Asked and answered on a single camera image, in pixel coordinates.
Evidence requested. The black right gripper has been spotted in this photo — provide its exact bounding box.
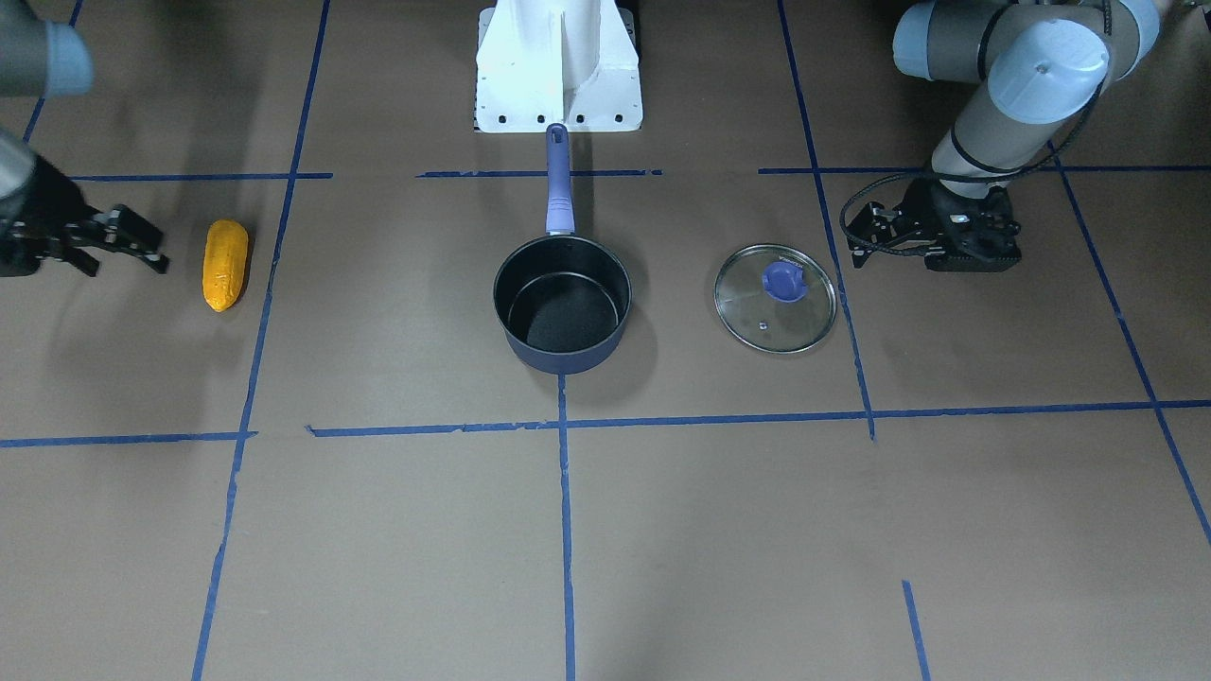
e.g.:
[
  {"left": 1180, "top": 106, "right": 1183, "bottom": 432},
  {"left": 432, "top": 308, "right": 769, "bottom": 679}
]
[{"left": 1, "top": 156, "right": 96, "bottom": 277}]

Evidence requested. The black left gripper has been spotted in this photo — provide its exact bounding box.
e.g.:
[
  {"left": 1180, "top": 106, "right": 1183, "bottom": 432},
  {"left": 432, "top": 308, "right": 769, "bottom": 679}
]
[{"left": 903, "top": 181, "right": 1022, "bottom": 274}]

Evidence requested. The yellow toy corn cob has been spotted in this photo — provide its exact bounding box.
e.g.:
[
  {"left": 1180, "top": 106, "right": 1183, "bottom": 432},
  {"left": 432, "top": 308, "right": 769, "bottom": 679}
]
[{"left": 201, "top": 219, "right": 251, "bottom": 313}]

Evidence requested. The glass pot lid blue knob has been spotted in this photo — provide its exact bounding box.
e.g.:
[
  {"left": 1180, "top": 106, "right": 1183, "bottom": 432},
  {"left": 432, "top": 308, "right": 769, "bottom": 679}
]
[{"left": 712, "top": 244, "right": 839, "bottom": 355}]

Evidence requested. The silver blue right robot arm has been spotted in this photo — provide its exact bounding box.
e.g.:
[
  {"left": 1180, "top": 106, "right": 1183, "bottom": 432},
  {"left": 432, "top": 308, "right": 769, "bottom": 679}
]
[{"left": 1, "top": 1, "right": 99, "bottom": 277}]

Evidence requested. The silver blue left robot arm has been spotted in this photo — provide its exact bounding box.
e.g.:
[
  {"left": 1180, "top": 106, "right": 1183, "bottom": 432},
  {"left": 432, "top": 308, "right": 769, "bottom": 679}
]
[{"left": 891, "top": 1, "right": 1163, "bottom": 271}]

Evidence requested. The dark blue saucepan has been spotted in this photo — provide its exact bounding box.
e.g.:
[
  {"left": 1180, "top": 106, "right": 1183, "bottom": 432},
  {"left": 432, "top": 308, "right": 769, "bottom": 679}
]
[{"left": 492, "top": 122, "right": 632, "bottom": 374}]

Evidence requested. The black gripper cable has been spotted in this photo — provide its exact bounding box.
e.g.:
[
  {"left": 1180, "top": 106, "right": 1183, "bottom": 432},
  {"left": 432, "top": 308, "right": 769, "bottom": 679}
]
[{"left": 839, "top": 95, "right": 1103, "bottom": 256}]

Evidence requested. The white pedestal column base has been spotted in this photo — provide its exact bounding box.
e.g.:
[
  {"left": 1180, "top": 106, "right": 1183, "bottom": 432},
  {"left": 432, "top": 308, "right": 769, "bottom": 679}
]
[{"left": 474, "top": 1, "right": 644, "bottom": 135}]

